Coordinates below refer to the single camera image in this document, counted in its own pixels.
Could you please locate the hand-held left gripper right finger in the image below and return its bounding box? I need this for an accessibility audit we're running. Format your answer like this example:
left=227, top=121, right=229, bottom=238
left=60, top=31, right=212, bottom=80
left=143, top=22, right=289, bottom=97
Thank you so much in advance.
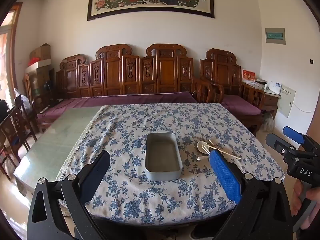
left=209, top=148, right=293, bottom=240

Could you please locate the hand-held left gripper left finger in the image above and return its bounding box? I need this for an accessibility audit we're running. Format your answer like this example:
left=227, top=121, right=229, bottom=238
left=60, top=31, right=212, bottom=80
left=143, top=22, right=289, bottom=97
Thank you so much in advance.
left=26, top=150, right=112, bottom=240

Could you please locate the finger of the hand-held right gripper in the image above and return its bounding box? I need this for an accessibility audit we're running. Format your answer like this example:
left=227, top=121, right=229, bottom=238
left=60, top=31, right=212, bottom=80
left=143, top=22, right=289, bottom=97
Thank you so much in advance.
left=282, top=126, right=310, bottom=147
left=265, top=132, right=300, bottom=157

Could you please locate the large beige spoon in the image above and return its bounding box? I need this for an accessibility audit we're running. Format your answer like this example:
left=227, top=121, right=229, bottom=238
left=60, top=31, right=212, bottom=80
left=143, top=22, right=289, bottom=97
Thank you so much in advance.
left=197, top=141, right=212, bottom=155

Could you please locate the rectangular metal container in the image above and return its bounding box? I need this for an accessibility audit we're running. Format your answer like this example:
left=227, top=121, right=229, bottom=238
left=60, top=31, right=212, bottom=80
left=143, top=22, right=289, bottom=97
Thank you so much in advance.
left=145, top=132, right=183, bottom=180

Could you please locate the person's right hand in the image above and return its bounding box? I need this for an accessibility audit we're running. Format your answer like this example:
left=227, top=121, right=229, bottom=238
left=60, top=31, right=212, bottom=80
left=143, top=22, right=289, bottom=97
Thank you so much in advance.
left=291, top=180, right=320, bottom=217

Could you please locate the grey mop head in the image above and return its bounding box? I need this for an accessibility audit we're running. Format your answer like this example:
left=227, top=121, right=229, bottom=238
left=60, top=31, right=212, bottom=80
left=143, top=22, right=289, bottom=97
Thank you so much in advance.
left=261, top=111, right=274, bottom=132

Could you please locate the wooden side table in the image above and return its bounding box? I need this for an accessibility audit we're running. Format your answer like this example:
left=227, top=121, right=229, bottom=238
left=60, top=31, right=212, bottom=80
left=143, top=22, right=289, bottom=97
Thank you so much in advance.
left=255, top=82, right=282, bottom=117

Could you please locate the white telephone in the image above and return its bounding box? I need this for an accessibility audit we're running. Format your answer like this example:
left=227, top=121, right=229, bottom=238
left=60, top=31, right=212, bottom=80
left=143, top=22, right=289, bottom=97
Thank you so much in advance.
left=267, top=81, right=282, bottom=95

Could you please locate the blue floral tablecloth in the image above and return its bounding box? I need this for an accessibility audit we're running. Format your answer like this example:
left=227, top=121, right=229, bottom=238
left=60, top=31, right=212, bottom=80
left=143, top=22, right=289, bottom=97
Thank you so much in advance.
left=56, top=102, right=285, bottom=227

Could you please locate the red printed box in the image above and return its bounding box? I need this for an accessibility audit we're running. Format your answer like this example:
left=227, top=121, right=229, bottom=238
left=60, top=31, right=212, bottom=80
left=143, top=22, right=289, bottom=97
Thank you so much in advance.
left=242, top=69, right=256, bottom=84

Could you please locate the carved wooden armchair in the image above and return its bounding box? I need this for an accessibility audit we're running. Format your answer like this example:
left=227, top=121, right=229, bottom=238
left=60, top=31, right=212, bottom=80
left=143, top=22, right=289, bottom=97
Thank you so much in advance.
left=191, top=48, right=267, bottom=137

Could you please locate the carved wooden dining chair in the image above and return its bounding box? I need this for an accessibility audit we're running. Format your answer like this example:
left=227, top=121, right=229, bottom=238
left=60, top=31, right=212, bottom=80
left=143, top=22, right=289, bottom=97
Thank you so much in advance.
left=0, top=106, right=38, bottom=180
left=22, top=72, right=38, bottom=110
left=14, top=94, right=39, bottom=140

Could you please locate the clear plastic bag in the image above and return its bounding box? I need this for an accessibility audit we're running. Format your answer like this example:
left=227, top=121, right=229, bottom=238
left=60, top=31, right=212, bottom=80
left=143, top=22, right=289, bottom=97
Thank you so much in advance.
left=14, top=88, right=32, bottom=110

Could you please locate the carved wooden sofa bench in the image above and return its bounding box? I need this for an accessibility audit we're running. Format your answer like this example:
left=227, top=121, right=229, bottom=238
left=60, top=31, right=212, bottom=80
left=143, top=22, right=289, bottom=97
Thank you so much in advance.
left=37, top=43, right=213, bottom=133

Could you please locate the large cardboard box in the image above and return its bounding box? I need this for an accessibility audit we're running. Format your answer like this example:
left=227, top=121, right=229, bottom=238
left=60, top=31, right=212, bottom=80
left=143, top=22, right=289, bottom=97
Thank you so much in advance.
left=25, top=69, right=54, bottom=98

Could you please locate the black cloth pile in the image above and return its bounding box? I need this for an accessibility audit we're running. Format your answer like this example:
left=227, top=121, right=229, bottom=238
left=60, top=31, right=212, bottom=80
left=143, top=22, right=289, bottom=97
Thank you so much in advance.
left=0, top=99, right=10, bottom=123

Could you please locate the white open box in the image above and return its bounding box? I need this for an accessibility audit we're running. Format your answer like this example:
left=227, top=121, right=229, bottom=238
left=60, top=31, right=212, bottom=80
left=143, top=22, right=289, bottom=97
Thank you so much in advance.
left=25, top=59, right=53, bottom=73

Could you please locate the brown cardboard box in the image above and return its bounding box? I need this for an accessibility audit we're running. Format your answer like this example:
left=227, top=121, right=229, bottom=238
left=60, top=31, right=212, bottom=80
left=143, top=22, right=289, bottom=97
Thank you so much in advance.
left=30, top=43, right=52, bottom=60

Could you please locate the white cable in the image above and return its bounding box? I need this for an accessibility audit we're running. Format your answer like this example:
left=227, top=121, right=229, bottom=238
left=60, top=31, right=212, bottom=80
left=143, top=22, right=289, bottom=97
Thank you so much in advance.
left=294, top=102, right=313, bottom=112

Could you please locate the white wall electrical cabinet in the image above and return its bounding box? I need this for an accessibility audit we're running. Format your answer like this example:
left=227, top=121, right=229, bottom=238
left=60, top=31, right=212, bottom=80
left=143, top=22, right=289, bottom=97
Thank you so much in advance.
left=277, top=85, right=296, bottom=118

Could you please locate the grey wall panel box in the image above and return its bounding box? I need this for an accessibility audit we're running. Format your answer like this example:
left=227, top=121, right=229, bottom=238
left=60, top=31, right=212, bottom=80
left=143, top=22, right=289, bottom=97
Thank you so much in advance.
left=265, top=27, right=286, bottom=45

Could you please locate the wooden door frame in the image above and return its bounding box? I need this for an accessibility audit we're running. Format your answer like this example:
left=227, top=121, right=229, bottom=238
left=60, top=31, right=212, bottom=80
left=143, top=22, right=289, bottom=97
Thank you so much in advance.
left=0, top=2, right=23, bottom=100

